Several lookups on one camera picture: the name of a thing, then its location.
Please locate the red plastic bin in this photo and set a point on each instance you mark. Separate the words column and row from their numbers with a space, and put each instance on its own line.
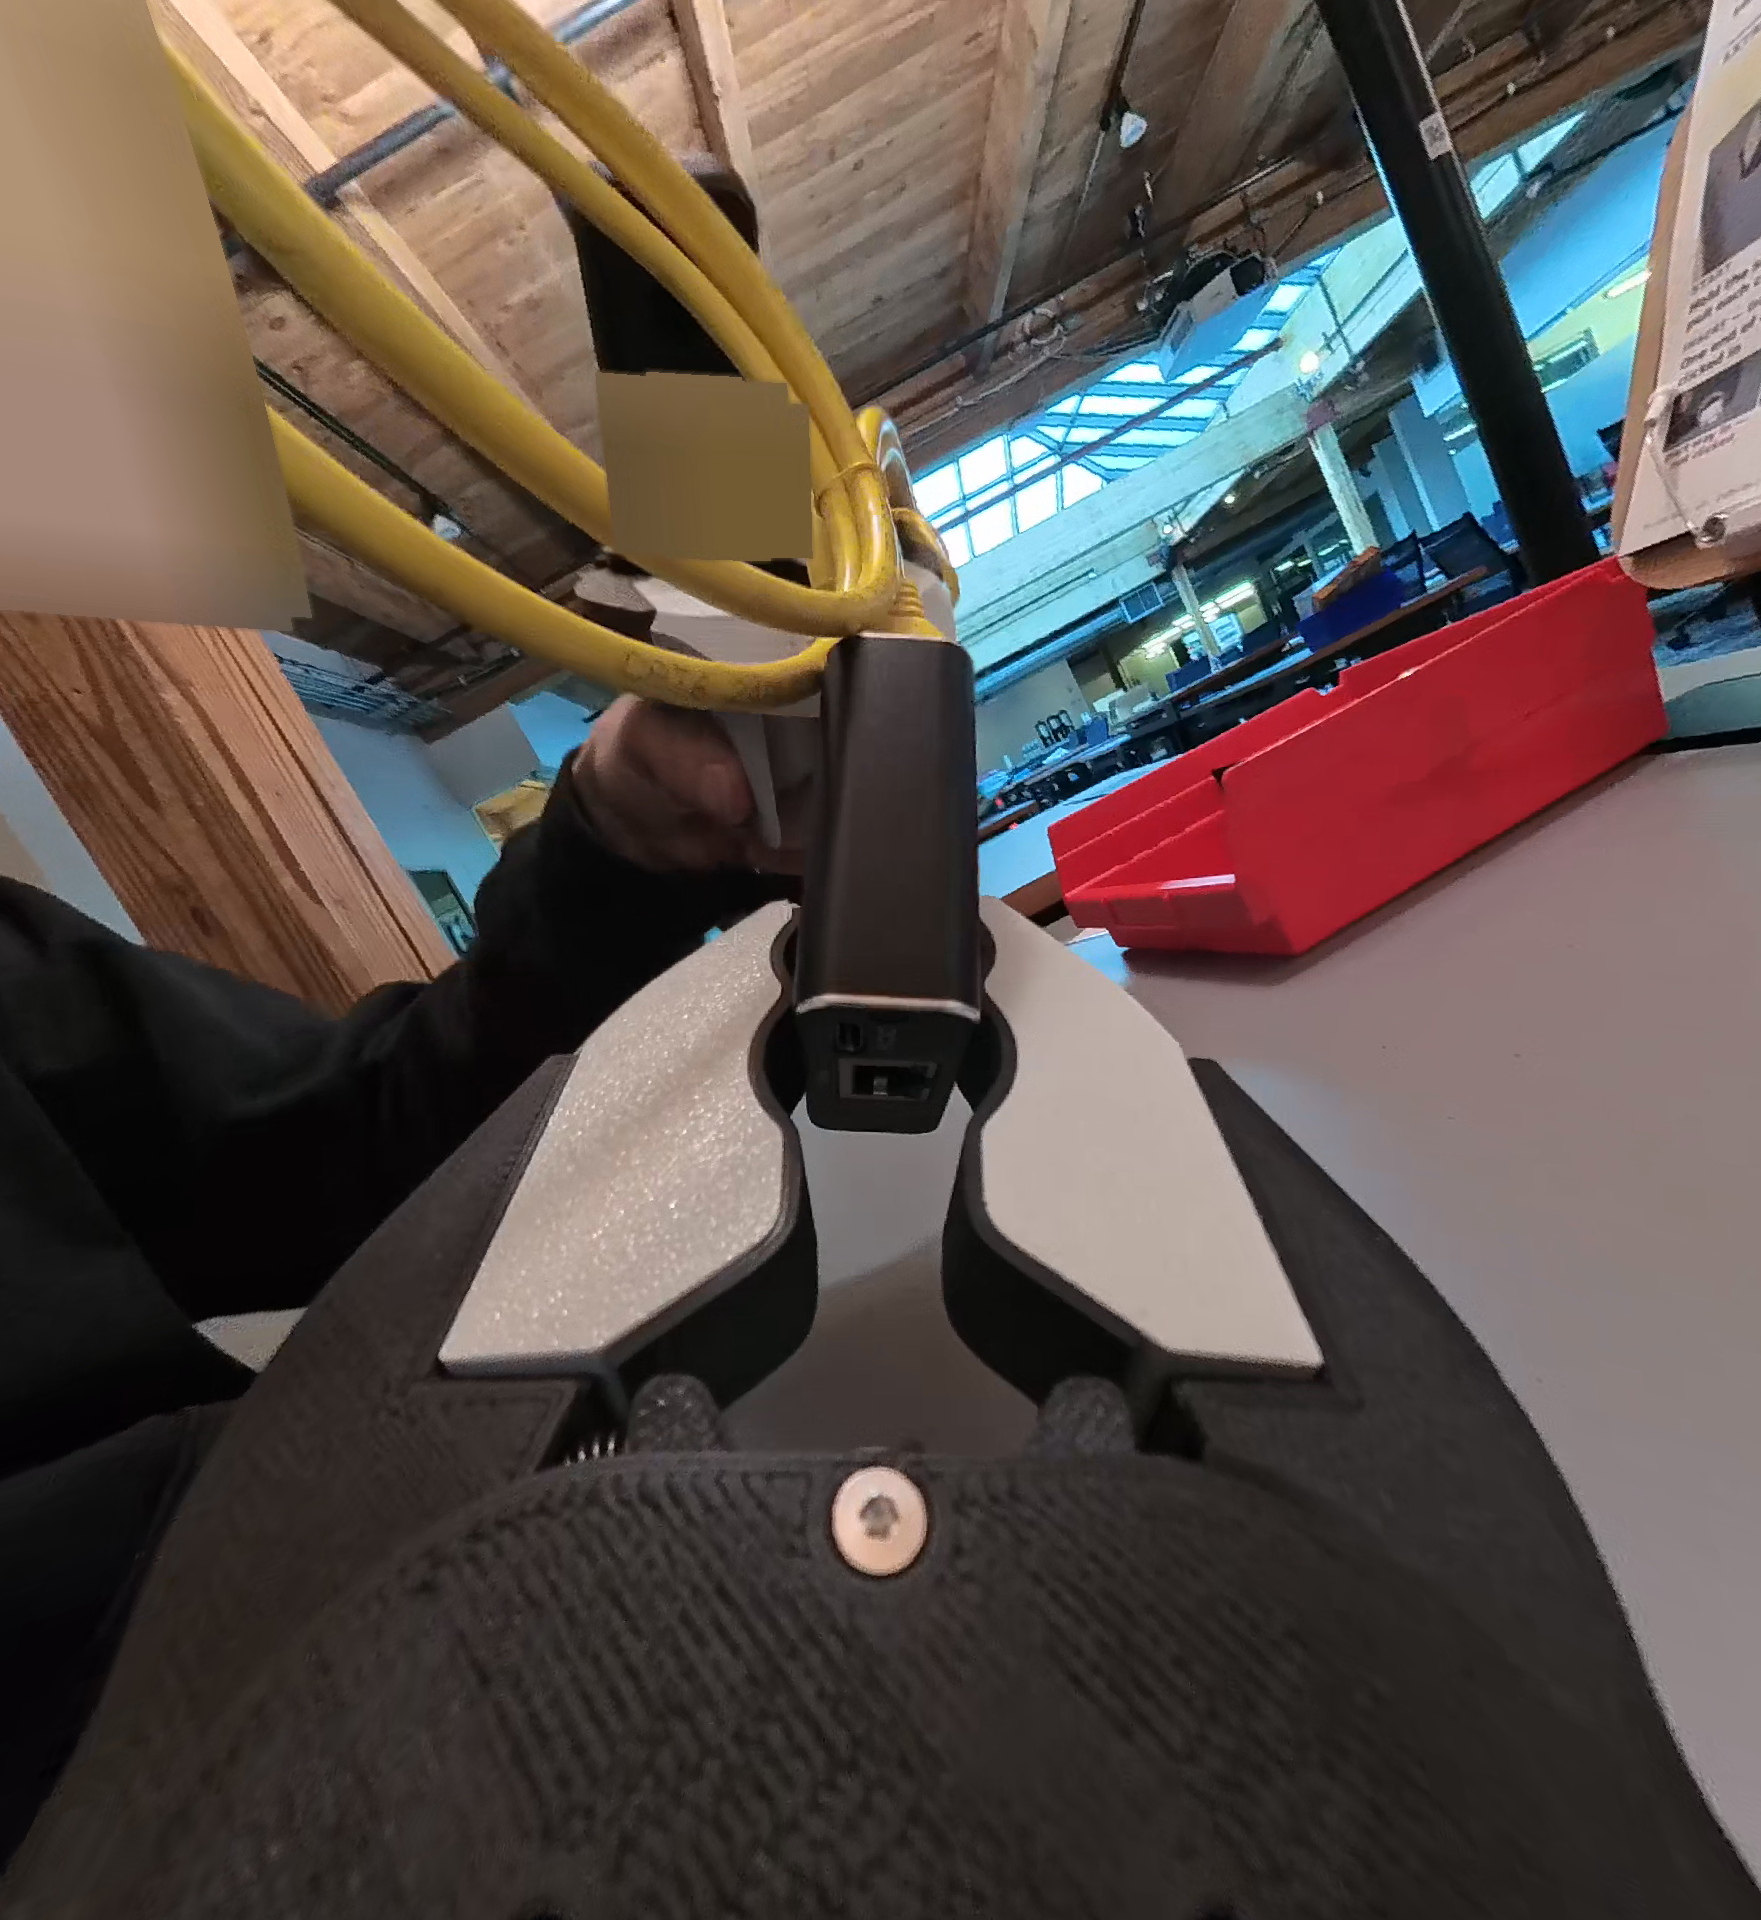
column 1418, row 781

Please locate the black steel pole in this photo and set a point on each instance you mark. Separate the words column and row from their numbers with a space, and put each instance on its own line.
column 1450, row 255

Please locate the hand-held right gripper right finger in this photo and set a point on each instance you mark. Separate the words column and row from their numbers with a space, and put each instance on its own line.
column 1120, row 1185

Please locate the person's left forearm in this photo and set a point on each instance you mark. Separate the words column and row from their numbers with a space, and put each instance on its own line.
column 549, row 928

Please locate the ceiling mounted unit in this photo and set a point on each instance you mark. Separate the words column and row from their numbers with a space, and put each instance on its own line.
column 1210, row 315

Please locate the person's left hand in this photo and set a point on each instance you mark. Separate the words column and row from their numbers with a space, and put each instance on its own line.
column 662, row 787

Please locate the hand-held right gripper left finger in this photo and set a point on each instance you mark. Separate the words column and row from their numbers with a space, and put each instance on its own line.
column 641, row 1185

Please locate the black ethernet port adapter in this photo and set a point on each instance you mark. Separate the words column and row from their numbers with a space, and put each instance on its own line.
column 887, row 839

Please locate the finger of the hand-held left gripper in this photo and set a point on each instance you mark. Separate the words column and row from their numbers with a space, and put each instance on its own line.
column 933, row 593
column 716, row 630

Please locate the black sweatshirt with red logo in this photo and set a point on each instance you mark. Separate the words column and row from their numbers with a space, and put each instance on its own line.
column 68, row 1200

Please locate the wooden pillar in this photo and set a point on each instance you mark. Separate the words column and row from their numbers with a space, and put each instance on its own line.
column 189, row 781

